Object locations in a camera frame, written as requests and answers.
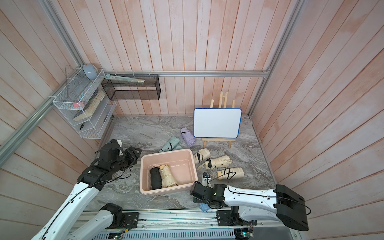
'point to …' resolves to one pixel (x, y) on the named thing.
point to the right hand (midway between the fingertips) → (199, 195)
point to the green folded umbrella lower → (177, 147)
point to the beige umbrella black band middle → (218, 162)
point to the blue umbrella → (204, 207)
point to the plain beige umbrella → (167, 180)
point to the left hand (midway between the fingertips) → (139, 154)
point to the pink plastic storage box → (182, 163)
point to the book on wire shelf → (91, 106)
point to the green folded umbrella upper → (170, 144)
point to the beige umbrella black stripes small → (201, 155)
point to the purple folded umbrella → (187, 136)
